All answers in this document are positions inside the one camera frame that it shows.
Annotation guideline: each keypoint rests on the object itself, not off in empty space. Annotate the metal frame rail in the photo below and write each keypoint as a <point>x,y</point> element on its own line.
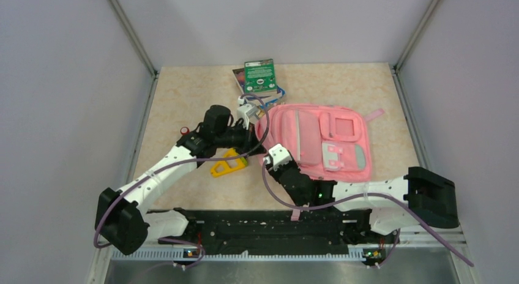
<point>397,76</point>
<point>153,75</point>

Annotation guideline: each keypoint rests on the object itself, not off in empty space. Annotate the blue treehouse book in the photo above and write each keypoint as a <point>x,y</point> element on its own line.
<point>269,98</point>

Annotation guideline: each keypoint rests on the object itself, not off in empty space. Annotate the metal frame rail right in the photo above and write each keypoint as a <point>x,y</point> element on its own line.
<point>397,76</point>

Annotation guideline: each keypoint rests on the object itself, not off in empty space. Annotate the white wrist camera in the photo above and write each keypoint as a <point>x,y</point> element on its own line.
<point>277,156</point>
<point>247,110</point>

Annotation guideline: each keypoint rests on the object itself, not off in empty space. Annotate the red black stamp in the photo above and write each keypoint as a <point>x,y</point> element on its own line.
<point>184,131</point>

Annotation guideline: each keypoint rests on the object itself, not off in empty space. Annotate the black base bar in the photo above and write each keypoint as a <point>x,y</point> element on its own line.
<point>321,232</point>

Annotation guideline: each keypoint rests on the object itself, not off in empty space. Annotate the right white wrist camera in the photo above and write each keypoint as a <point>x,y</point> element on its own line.
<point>277,156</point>

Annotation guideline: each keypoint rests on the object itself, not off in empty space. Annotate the green cover book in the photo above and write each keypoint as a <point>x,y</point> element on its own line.
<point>259,77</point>

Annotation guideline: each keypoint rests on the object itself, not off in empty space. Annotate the yellow triangle ruler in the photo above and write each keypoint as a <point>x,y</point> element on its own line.
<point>221,168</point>

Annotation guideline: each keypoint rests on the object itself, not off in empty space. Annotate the pink backpack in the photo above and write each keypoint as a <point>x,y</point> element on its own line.
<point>326,142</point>

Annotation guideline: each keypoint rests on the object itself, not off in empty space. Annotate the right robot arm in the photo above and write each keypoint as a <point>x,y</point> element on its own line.
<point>420,197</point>

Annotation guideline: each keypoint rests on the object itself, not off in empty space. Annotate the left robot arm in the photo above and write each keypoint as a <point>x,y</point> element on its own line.
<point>122,217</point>

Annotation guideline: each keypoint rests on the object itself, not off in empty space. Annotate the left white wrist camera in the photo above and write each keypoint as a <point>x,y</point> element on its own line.
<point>247,110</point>

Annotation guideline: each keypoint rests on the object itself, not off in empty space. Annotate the metal frame rail left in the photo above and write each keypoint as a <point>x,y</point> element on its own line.
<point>153,75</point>

